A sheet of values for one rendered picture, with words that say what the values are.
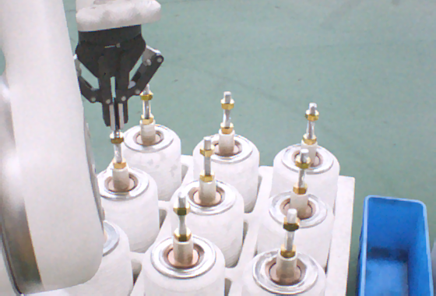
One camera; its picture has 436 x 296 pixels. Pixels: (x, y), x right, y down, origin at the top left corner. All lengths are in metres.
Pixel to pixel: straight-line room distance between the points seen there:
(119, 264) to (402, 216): 0.54
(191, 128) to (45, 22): 1.21
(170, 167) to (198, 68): 0.84
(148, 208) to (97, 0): 0.29
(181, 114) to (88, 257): 1.27
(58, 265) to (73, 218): 0.02
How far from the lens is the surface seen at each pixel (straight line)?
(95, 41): 0.69
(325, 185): 0.86
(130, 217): 0.80
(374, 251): 1.12
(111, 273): 0.72
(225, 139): 0.87
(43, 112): 0.22
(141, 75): 0.75
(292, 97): 1.58
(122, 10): 0.64
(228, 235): 0.79
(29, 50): 0.23
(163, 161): 0.89
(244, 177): 0.87
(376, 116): 1.54
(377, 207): 1.06
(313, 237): 0.76
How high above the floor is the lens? 0.73
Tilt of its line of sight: 31 degrees down
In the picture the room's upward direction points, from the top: 1 degrees clockwise
